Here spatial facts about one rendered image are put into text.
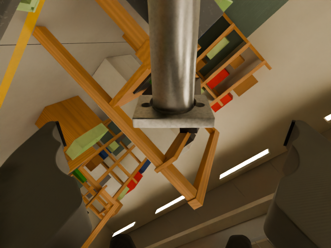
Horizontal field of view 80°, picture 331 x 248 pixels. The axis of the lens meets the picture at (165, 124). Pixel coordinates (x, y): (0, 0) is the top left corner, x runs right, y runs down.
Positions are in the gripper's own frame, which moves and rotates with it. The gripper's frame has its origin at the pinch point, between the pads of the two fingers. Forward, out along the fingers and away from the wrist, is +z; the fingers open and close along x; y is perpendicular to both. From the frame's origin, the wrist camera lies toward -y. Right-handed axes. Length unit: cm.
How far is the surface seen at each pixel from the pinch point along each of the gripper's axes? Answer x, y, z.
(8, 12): -12.4, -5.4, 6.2
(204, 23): 2.4, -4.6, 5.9
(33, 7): -18.1, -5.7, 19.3
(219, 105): 145, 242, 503
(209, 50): 106, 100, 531
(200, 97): 2.2, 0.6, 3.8
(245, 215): 186, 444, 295
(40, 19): -101, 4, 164
